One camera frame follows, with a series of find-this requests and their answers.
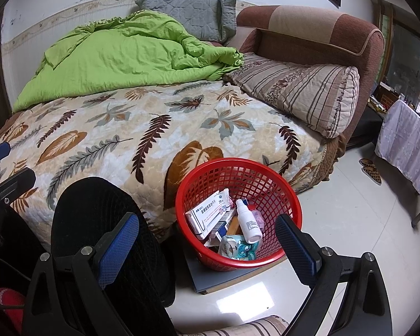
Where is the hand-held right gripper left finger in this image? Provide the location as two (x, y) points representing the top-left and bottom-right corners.
(21, 212), (141, 336)

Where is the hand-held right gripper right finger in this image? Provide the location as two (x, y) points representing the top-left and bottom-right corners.
(275, 214), (393, 336)

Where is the white spray bottle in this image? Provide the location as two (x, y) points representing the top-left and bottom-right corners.
(235, 199), (263, 244)

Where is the red plastic mesh basket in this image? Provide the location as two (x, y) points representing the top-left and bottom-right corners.
(175, 157), (303, 273)

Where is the person's black trousered leg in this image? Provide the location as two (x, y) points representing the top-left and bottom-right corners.
(51, 177), (177, 307)

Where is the white cartoon print pouch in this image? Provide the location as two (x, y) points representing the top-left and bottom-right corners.
(218, 234), (259, 261)

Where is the grey flat board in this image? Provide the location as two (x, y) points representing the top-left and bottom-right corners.
(185, 238), (288, 295)

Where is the white medicine box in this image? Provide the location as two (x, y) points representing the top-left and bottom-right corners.
(185, 199), (237, 239)

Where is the leaf print blanket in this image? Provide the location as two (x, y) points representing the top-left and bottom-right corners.
(0, 80), (328, 242)

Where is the striped beige cloth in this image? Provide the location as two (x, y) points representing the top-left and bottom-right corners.
(175, 315), (289, 336)

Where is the black low cabinet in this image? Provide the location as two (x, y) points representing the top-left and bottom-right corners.
(346, 105), (385, 148)

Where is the table with white cloth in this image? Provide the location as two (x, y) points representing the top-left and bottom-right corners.
(374, 100), (420, 219)

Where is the green quilt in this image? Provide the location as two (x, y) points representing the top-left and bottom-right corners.
(12, 10), (245, 113)

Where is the striped brown pillow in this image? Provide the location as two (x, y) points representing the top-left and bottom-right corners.
(224, 52), (360, 139)

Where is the row of small table items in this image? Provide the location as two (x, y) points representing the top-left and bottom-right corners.
(367, 80), (420, 120)

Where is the glass-front wooden cabinet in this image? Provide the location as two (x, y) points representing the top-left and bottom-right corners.
(367, 0), (420, 99)

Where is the brown upholstered headboard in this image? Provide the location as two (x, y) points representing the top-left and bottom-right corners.
(227, 5), (386, 148)

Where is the grey quilted pillow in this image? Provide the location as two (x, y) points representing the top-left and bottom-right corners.
(135, 0), (237, 44)

